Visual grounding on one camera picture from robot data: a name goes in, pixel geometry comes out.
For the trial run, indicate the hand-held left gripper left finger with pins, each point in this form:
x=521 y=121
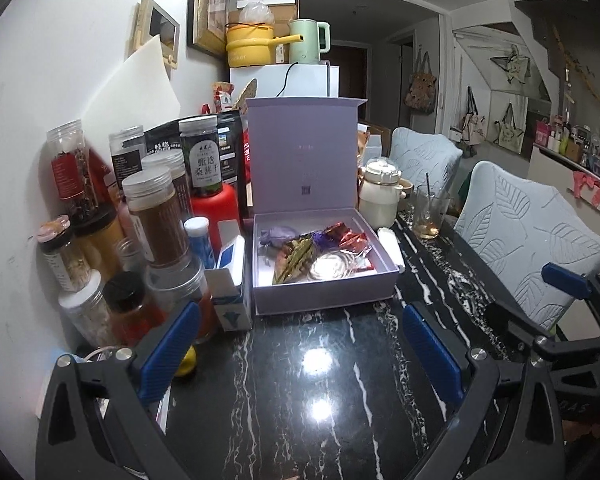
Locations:
x=170 y=352

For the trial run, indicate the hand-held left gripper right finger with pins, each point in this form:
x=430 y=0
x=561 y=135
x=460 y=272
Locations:
x=432 y=355

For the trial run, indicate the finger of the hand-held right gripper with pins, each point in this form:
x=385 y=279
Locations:
x=565 y=280
x=570 y=350

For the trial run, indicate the clear bag with silver disc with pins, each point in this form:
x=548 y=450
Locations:
x=332 y=266

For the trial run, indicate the dark red candy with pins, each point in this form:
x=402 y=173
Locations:
x=350 y=235

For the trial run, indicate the gold red snack packet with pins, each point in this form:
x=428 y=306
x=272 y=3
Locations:
x=292 y=260

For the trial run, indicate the purple fabric sachet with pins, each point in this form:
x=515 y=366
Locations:
x=279 y=237

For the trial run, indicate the purple foil wrapper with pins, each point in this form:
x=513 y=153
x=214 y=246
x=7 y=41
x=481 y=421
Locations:
x=322 y=239

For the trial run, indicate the lavender gift box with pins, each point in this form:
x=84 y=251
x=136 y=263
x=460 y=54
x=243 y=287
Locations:
x=300 y=160

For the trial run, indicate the yellow lemon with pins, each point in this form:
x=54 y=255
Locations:
x=186 y=362

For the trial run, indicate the large leaf-pattern chair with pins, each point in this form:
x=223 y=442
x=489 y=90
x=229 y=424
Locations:
x=525 y=240

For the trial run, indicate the black cap red bottle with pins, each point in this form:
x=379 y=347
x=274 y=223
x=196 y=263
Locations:
x=130 y=310

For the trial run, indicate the amber liquid jar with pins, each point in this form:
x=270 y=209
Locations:
x=180 y=285

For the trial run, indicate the white blue carton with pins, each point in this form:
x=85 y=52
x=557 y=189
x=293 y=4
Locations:
x=230 y=300

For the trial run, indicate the white contents jar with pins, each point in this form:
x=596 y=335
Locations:
x=87 y=312

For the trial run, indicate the pink cloth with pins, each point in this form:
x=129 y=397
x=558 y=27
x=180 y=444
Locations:
x=587 y=187

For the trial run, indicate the small clear jar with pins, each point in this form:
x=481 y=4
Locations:
x=130 y=255

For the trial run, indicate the white counter cabinet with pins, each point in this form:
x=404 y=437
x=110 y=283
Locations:
x=555 y=170

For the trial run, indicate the blue tube with white cap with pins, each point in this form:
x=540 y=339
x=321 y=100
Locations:
x=200 y=242

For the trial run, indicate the brown powder jar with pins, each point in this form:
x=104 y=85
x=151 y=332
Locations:
x=157 y=225

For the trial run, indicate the yellow powder jar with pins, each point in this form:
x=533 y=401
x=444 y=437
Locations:
x=100 y=245

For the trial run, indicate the group of bottles on counter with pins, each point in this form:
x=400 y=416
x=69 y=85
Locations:
x=575 y=145

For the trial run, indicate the glass cup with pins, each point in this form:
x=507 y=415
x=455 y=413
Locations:
x=432 y=215

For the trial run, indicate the pink lid jar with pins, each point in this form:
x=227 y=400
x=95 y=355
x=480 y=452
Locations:
x=62 y=260

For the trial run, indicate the large canvas tote bag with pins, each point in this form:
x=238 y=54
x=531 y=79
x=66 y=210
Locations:
x=509 y=132

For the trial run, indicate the brown ceramic bowl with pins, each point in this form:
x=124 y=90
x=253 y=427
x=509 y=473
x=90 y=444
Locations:
x=407 y=187

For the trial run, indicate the small canvas tote bag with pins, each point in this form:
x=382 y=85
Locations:
x=470 y=125

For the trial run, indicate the small leaf-pattern chair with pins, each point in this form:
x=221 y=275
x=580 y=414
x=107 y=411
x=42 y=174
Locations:
x=422 y=155

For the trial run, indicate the black labelled jar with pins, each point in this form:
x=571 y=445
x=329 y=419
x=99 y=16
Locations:
x=200 y=160

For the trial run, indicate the red labelled jar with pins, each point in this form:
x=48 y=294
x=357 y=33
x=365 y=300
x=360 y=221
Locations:
x=72 y=175

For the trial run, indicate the dark labelled clear jar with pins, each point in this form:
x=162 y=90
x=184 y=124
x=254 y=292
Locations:
x=127 y=152

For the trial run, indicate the bamboo branch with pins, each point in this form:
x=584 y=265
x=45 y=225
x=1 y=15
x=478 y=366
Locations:
x=585 y=75

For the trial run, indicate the black printed pouch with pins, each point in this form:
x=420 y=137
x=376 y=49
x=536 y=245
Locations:
x=232 y=150

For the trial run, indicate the small black pouch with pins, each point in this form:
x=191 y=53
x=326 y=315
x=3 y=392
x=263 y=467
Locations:
x=162 y=140

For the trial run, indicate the white cardboard box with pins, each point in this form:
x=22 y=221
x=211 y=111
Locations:
x=377 y=145

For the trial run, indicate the orange snack bag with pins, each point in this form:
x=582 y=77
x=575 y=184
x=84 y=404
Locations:
x=362 y=142

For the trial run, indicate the brown hanging bag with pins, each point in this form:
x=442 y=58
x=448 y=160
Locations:
x=421 y=90

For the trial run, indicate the red snack bag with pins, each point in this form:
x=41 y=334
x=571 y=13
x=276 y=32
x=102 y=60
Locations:
x=222 y=97

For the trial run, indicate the white foam board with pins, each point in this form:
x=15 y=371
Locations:
x=135 y=90

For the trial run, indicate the white mini fridge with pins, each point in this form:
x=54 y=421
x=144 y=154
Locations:
x=260 y=82

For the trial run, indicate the yellow pot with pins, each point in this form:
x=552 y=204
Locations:
x=250 y=45

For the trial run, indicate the green electric kettle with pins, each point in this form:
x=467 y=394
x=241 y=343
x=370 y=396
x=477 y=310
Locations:
x=305 y=42

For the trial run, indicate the brown cardboard box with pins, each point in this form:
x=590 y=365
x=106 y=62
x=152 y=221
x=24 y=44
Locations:
x=282 y=25

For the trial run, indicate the clear plastic bag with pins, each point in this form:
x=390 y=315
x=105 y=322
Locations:
x=255 y=12

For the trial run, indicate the wall intercom panel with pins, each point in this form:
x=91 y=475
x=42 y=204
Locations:
x=157 y=27

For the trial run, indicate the framed wall picture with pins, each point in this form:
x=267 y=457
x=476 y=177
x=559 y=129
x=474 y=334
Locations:
x=207 y=7

